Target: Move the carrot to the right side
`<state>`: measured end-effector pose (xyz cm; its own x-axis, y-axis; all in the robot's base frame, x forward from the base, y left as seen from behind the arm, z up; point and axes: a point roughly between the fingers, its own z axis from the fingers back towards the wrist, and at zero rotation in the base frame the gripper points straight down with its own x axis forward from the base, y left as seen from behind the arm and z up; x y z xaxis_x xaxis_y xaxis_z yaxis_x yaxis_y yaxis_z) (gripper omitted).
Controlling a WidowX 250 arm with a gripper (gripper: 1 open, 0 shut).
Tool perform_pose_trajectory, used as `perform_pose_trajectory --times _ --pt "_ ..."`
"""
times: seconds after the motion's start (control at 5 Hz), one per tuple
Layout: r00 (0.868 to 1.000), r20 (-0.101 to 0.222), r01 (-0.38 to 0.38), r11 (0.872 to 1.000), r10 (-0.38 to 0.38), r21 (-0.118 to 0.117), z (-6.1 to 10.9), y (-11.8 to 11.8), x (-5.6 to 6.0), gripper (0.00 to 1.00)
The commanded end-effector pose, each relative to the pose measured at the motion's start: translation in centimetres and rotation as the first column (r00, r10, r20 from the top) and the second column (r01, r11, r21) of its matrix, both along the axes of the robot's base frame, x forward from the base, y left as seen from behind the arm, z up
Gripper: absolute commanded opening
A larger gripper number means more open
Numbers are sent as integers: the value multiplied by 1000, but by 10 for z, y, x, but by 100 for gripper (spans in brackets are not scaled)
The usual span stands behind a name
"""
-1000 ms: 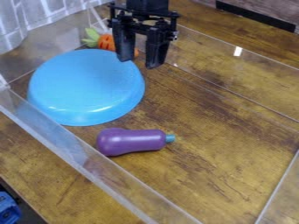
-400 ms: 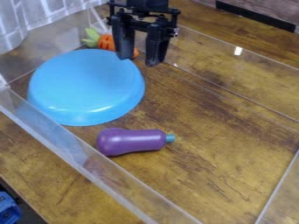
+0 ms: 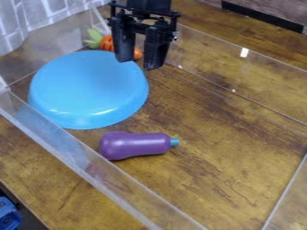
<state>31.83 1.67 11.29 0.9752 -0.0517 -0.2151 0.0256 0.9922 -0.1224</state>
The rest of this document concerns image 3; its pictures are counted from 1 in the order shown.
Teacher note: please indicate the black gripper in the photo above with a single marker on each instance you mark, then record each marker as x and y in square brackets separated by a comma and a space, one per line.
[143, 17]

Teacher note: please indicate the orange toy carrot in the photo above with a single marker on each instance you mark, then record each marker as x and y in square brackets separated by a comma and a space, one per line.
[99, 41]

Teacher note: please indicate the blue upturned bowl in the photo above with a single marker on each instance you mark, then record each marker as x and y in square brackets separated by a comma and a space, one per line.
[86, 90]

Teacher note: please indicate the purple toy eggplant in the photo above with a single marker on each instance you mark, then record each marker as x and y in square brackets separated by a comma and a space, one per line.
[122, 145]

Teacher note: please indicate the blue object at corner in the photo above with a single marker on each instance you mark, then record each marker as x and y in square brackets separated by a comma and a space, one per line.
[10, 216]

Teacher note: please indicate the clear acrylic enclosure wall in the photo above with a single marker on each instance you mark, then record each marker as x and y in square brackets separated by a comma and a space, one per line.
[230, 96]

